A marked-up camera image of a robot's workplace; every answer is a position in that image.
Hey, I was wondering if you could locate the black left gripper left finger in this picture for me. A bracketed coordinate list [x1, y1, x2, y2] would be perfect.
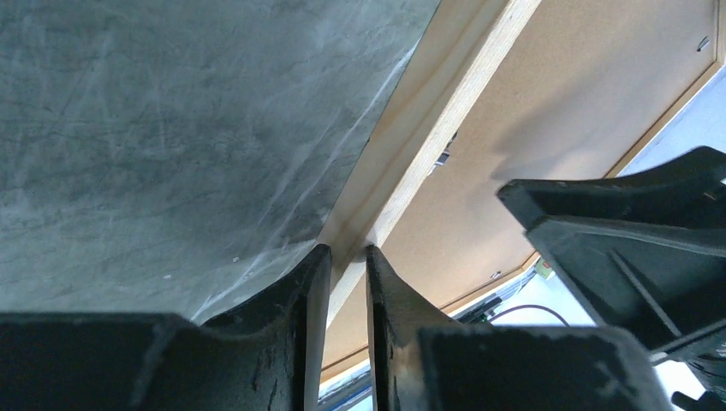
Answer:
[1, 244, 331, 410]

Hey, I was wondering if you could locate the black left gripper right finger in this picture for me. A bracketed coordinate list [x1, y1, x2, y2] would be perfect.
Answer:
[366, 245, 670, 410]

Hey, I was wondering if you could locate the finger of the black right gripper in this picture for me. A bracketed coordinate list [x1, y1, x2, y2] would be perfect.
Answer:
[497, 146, 725, 359]

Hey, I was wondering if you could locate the brown frame backing board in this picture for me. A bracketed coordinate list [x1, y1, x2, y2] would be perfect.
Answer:
[320, 0, 722, 370]

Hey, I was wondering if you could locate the light wooden picture frame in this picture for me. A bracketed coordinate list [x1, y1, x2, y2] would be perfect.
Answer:
[314, 0, 726, 384]

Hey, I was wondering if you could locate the small white red box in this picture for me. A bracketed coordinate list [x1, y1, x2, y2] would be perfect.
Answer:
[534, 258, 556, 281]

